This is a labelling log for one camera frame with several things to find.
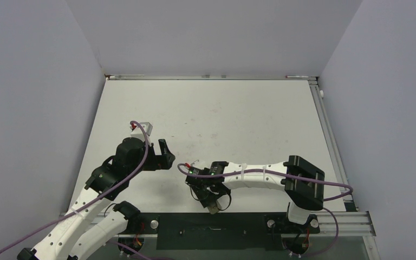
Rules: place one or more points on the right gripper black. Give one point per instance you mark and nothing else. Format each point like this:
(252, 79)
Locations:
(207, 198)

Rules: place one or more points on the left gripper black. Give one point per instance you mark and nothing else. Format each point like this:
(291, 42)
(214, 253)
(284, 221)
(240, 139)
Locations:
(160, 162)

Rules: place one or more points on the white grey remote control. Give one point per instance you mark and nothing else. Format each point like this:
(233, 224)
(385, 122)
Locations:
(213, 208)

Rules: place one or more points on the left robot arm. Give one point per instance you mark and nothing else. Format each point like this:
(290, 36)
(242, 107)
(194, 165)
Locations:
(73, 237)

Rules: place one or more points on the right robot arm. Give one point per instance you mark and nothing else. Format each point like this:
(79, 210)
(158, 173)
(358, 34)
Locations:
(300, 180)

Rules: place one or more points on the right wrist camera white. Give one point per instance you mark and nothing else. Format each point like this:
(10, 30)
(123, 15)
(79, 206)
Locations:
(200, 164)

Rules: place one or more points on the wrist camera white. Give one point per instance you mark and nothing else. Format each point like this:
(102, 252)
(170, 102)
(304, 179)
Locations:
(200, 164)
(143, 128)

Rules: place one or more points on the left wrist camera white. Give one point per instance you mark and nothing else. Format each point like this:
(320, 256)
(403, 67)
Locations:
(143, 128)

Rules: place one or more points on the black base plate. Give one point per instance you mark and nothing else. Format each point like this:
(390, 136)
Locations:
(223, 231)

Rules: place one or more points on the aluminium rail back edge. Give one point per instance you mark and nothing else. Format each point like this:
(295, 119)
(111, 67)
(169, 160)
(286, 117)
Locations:
(210, 77)

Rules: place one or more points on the aluminium rail edge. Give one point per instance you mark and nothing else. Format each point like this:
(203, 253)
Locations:
(354, 222)
(210, 77)

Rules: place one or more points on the aluminium rail right edge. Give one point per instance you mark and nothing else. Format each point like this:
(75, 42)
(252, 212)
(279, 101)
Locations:
(354, 222)

